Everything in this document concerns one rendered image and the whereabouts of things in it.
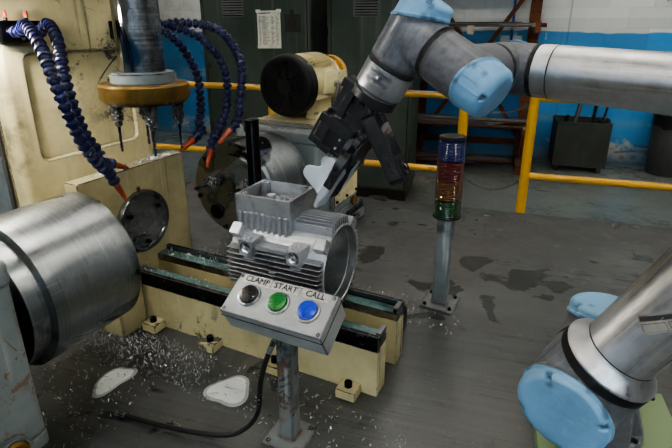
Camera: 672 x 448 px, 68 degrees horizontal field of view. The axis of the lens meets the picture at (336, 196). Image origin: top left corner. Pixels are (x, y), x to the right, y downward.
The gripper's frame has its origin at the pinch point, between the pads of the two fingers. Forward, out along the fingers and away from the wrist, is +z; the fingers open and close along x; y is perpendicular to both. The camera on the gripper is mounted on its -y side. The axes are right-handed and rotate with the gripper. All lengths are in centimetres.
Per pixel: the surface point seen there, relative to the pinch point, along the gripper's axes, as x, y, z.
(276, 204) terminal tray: -1.0, 8.1, 8.3
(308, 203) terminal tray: -8.1, 4.9, 8.4
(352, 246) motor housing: -13.6, -6.2, 13.6
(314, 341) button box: 20.4, -13.4, 7.0
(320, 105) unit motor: -68, 34, 16
